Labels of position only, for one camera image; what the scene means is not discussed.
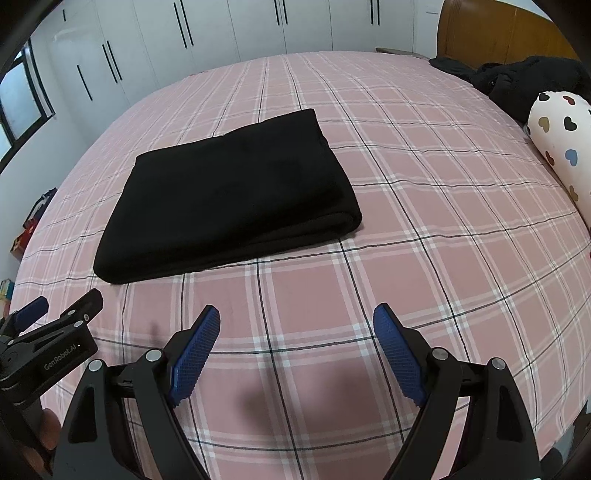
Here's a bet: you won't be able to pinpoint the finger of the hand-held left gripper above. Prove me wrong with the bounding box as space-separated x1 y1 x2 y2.
0 295 49 342
9 289 105 349

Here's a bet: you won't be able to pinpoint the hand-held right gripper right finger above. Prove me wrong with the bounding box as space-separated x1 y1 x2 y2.
373 303 543 480

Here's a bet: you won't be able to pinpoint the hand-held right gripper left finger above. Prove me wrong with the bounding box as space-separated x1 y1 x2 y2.
52 305 221 480

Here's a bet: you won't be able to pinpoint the black pants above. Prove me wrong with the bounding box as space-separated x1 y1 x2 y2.
93 108 363 284

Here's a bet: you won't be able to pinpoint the person's left hand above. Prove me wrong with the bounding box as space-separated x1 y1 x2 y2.
22 409 63 474

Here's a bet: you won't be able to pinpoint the red box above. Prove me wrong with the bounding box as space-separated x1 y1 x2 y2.
10 231 36 257

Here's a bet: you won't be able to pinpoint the navy gift bag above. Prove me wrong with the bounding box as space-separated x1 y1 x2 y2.
34 187 58 217

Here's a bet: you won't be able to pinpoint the pink plaid bed sheet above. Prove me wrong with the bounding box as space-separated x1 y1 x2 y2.
14 50 591 480

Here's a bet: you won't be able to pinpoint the dark framed window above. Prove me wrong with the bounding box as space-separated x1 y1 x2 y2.
0 39 56 162

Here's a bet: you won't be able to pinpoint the heart print pillow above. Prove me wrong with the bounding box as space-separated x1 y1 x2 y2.
527 91 591 232

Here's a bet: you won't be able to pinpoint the black clothing pile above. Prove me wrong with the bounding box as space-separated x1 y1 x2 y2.
429 55 591 123

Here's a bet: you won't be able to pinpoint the wooden headboard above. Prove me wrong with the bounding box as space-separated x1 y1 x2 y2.
436 0 583 77

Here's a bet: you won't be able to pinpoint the white wardrobe with black handles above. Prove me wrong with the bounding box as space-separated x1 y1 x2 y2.
28 0 444 116

